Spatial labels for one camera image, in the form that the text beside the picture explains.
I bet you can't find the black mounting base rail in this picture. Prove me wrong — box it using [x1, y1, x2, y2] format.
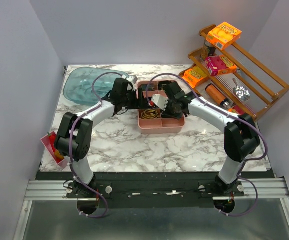
[25, 171, 287, 209]

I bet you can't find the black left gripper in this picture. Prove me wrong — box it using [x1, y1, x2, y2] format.
[121, 88, 149, 110]

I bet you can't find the blue floral rolled tie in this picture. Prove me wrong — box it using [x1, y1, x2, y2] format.
[140, 84, 158, 91]

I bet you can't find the orange cylinder bottle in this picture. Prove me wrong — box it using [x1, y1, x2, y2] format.
[205, 83, 231, 110]

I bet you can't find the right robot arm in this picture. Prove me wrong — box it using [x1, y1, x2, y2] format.
[158, 81, 261, 196]

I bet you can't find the orange box middle shelf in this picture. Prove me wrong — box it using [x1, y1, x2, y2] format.
[183, 66, 209, 89]

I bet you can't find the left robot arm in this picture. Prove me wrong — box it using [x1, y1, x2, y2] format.
[54, 77, 138, 198]

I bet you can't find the yellow gold rolled tie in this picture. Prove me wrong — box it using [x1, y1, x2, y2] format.
[140, 108, 161, 120]

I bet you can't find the dark jar on rack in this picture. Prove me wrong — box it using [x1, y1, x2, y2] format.
[200, 40, 216, 61]

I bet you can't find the orange pink box lower shelf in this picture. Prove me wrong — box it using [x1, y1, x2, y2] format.
[228, 105, 246, 116]

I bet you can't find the wooden tiered rack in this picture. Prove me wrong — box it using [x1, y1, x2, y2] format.
[180, 24, 289, 121]

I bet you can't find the pink compartment organizer box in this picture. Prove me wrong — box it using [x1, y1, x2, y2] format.
[136, 81, 186, 135]

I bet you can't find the top orange snack box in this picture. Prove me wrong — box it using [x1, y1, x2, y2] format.
[206, 22, 243, 50]

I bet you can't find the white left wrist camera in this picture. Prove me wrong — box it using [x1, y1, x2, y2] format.
[126, 75, 138, 86]

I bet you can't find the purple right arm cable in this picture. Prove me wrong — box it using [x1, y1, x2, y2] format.
[145, 72, 269, 217]

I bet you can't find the pink snack box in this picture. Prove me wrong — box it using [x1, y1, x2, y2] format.
[204, 55, 238, 77]

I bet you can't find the silver metal scoop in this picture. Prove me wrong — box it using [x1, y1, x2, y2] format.
[232, 78, 251, 102]

